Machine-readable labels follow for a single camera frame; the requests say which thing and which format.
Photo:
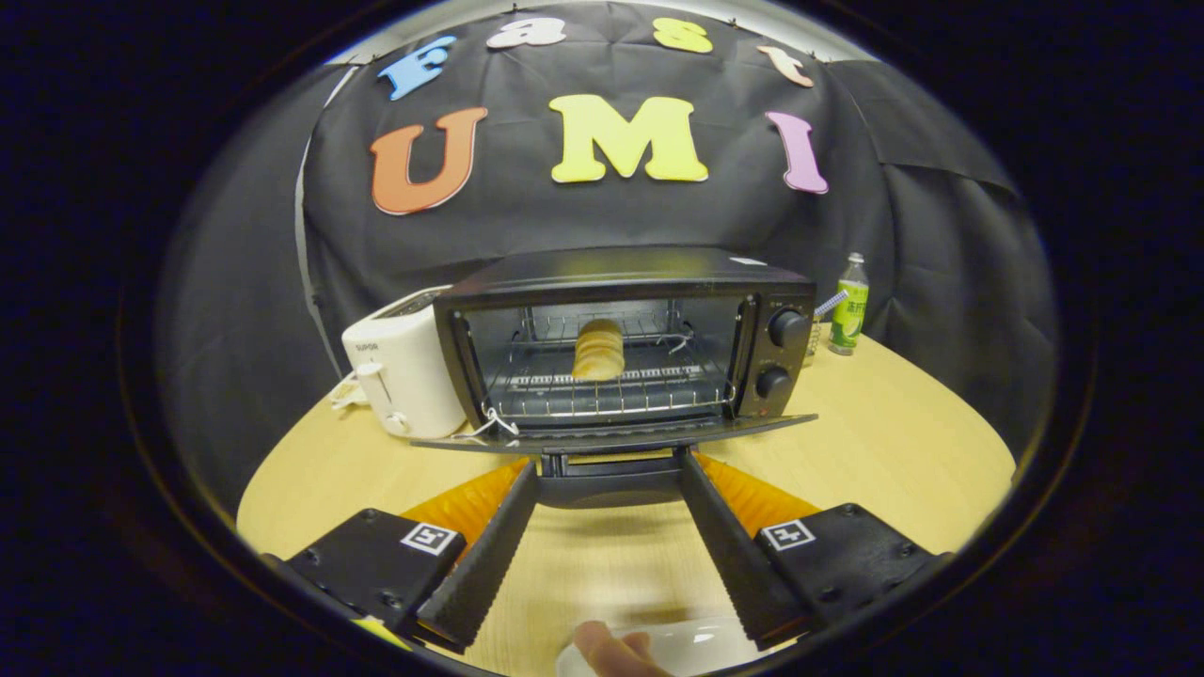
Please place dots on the black backdrop cloth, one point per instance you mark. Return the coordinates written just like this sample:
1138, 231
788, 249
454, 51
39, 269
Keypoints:
941, 282

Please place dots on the white rectangular plate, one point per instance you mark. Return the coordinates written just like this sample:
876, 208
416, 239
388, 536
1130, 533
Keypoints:
701, 644

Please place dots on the golden bread roll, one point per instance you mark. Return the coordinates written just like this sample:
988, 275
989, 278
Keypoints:
598, 350

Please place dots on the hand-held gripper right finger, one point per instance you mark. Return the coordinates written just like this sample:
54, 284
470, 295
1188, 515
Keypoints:
734, 564

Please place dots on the black toaster oven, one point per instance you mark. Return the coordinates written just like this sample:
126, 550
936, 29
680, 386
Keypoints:
611, 268

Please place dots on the green drink bottle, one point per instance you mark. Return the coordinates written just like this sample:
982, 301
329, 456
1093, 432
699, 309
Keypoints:
848, 315

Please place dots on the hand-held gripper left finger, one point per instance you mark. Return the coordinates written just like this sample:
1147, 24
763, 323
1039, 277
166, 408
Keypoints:
484, 564

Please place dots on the white pop-up toaster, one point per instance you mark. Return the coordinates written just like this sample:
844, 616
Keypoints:
404, 376

